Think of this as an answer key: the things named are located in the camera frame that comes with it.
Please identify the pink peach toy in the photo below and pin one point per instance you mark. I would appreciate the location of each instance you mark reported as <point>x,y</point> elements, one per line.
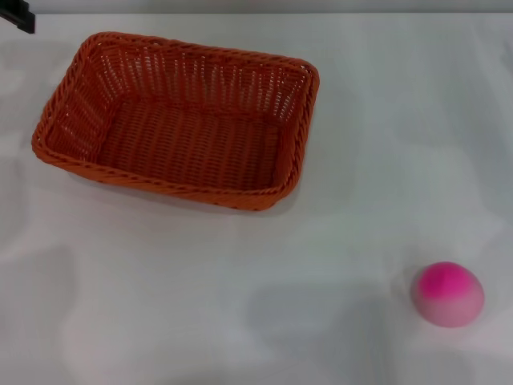
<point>447,294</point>

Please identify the orange woven plastic basket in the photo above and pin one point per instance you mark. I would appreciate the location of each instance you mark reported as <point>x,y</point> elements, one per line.
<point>192,140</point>

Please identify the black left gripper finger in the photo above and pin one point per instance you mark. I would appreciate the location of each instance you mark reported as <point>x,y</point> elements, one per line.
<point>22,18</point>

